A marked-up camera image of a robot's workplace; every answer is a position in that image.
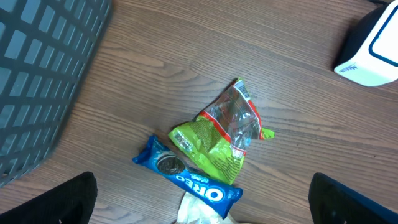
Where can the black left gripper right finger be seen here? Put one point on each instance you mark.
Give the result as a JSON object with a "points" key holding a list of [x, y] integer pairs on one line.
{"points": [[332, 202]]}

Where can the beige paper pouch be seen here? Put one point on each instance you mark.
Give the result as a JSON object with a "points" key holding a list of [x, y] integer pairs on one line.
{"points": [[194, 211]]}

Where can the grey plastic mesh basket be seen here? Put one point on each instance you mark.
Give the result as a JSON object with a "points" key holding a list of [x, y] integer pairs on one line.
{"points": [[47, 48]]}

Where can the blue Oreo cookie pack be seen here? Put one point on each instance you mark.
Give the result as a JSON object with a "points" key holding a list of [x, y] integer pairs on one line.
{"points": [[160, 159]]}

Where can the green snack packet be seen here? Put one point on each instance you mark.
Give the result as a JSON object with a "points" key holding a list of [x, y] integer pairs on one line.
{"points": [[217, 139]]}

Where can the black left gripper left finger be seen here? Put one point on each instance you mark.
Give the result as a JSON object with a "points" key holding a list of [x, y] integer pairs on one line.
{"points": [[70, 202]]}

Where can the white barcode scanner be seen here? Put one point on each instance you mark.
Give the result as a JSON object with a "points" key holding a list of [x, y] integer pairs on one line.
{"points": [[369, 54]]}

